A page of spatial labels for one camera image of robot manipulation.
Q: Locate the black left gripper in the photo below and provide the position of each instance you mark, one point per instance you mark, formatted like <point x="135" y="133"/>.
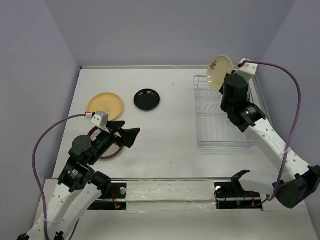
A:
<point x="129" y="135"/>

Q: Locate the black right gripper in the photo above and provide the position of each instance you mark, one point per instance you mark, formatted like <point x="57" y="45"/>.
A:
<point x="244" y="80"/>

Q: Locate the red rimmed white plate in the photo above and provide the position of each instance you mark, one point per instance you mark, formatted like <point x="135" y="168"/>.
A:
<point x="113" y="151"/>

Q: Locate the cream plate with black motif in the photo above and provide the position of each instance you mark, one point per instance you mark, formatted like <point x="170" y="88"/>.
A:
<point x="218" y="68"/>

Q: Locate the pale orange plate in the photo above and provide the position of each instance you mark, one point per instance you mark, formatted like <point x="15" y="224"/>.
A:
<point x="107" y="102"/>

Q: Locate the black glossy plate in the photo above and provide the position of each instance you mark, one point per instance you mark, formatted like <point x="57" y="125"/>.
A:
<point x="146" y="99"/>

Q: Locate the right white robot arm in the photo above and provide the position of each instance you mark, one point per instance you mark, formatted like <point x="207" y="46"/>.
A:
<point x="298" y="179"/>

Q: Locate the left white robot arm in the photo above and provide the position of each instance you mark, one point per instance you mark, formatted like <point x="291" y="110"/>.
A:
<point x="79" y="186"/>

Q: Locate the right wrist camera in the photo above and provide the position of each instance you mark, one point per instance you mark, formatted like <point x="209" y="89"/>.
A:
<point x="246" y="69"/>

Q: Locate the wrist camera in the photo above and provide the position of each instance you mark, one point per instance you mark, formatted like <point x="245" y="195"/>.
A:
<point x="99" y="119"/>
<point x="246" y="69"/>

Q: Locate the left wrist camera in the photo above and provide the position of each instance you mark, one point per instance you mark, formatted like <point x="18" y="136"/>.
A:
<point x="99" y="119"/>

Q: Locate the white wire dish rack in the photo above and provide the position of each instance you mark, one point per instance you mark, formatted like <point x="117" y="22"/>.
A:
<point x="213" y="128"/>

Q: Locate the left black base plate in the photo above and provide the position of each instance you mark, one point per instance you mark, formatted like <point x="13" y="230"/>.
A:
<point x="113" y="200"/>

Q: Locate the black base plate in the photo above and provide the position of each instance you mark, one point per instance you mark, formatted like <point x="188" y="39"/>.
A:
<point x="228" y="197"/>
<point x="113" y="200"/>

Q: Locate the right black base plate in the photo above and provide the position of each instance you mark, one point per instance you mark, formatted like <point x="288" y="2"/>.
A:
<point x="228" y="197"/>

